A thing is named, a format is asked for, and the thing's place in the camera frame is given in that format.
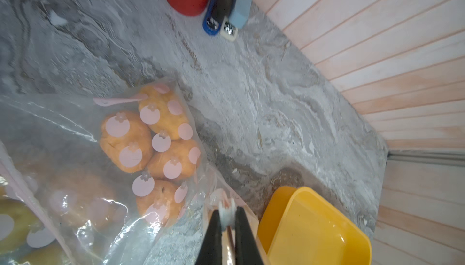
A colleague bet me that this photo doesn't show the clear zipper bag pink zip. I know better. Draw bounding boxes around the clear zipper bag pink zip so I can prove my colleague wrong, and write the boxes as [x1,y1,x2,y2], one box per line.
[1,143,76,265]

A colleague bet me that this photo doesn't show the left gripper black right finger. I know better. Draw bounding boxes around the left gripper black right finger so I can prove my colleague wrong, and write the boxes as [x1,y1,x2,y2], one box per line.
[234,207,264,265]

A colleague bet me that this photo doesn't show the blue black stapler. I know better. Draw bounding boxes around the blue black stapler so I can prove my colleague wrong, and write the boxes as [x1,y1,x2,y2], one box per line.
[202,0,233,36]

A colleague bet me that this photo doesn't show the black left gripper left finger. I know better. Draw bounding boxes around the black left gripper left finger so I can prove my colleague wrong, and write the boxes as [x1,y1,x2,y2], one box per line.
[195,210,222,265]

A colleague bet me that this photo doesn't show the clear zipper bag pink dots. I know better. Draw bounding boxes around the clear zipper bag pink dots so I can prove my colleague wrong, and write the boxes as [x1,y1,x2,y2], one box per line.
[203,164,270,265]

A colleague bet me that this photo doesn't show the yellow plastic tray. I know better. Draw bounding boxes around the yellow plastic tray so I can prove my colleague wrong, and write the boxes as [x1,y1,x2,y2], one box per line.
[257,186,372,265]

